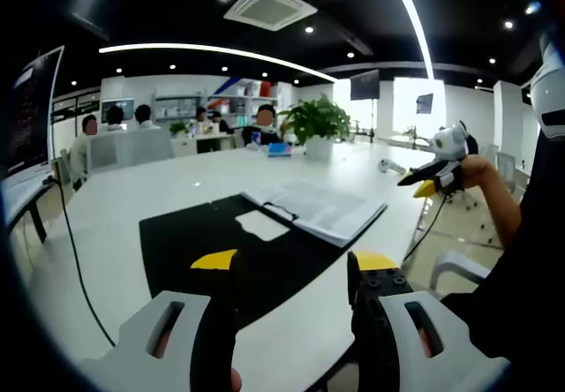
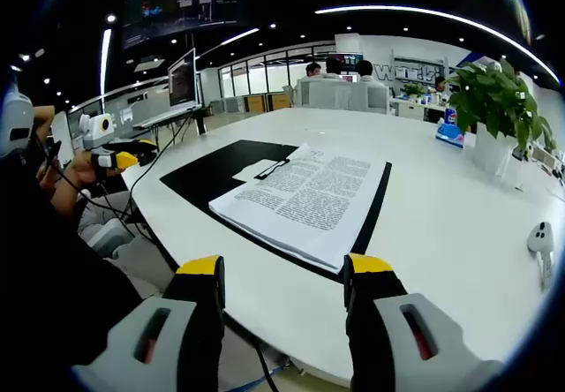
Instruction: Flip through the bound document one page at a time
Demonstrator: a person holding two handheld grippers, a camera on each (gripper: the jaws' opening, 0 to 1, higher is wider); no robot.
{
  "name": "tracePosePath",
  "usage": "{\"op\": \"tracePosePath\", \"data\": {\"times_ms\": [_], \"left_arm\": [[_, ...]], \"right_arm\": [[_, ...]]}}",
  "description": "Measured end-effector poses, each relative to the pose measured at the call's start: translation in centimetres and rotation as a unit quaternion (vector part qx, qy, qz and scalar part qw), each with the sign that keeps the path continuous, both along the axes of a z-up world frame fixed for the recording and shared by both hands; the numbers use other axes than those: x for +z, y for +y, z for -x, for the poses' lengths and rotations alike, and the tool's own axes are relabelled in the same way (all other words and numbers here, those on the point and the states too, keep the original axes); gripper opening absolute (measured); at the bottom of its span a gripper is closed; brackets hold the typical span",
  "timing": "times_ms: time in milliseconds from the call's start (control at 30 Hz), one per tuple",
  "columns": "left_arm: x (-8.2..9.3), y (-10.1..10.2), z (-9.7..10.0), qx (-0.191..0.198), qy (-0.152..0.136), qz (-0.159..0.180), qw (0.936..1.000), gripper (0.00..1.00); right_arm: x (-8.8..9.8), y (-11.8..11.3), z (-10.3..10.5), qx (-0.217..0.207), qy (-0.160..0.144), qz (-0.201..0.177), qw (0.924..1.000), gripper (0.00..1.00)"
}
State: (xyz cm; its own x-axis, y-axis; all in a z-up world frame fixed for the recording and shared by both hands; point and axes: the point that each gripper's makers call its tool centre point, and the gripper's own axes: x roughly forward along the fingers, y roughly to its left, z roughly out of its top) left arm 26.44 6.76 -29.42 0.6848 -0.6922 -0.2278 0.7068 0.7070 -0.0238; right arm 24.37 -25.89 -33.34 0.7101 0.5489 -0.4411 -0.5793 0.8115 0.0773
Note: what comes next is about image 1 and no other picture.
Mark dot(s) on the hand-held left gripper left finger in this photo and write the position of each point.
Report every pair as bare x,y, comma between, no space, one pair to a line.
176,365

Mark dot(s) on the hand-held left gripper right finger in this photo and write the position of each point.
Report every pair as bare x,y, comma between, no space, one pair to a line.
397,365

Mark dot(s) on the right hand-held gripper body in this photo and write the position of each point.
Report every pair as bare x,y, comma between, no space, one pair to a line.
452,142

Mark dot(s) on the person's right hand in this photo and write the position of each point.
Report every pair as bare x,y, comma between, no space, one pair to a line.
479,171

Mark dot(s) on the person's left hand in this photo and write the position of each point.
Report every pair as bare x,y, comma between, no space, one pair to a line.
237,381

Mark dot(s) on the white handheld controller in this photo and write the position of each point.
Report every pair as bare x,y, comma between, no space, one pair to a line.
390,167

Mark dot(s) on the small black screen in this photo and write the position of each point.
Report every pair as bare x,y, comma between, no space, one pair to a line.
425,103

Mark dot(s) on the white office chair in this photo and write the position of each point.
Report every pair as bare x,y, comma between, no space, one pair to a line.
463,266

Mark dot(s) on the large black screen on stand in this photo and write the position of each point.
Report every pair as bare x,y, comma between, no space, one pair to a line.
365,84

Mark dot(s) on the white worn device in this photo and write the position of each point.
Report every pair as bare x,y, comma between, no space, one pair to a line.
547,92

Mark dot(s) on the green potted plant white pot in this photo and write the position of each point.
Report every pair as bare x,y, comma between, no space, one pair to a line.
318,120

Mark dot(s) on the straight ceiling light strip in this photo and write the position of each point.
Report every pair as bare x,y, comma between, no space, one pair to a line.
419,25

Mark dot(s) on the blue tissue box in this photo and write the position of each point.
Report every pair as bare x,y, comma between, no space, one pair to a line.
279,150

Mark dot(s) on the person's dark clothing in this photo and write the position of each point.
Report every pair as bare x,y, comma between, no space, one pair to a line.
529,299

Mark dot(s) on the grey desk partition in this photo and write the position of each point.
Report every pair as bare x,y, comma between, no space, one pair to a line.
132,147

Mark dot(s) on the ceiling air conditioner vent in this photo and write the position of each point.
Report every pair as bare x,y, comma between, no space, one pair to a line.
270,8

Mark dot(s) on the white side desk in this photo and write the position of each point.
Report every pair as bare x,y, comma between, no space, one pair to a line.
20,189

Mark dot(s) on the curved ceiling light strip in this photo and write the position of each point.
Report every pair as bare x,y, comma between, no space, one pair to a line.
212,49

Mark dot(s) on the large computer monitor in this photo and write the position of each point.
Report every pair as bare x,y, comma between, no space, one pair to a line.
33,109

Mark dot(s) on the white wall shelf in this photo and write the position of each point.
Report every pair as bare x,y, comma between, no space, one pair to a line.
185,98

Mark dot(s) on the wall display screen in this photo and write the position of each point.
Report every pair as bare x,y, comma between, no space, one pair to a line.
121,108

